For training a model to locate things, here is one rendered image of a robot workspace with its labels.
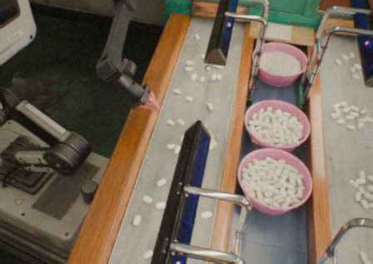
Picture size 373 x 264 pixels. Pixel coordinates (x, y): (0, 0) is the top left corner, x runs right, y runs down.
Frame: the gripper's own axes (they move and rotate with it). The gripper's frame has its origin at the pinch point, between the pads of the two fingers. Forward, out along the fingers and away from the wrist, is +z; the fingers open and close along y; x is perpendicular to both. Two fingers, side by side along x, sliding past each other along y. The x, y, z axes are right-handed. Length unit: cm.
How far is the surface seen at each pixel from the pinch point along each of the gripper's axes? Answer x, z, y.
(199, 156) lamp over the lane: -31.9, 0.9, -38.4
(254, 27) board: -16, 30, 79
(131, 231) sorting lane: 6.8, 8.9, -46.8
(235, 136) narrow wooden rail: -14.0, 29.4, 0.0
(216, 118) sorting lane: -6.3, 24.3, 10.8
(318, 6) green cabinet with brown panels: -45, 45, 86
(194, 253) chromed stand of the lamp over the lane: -37, 2, -67
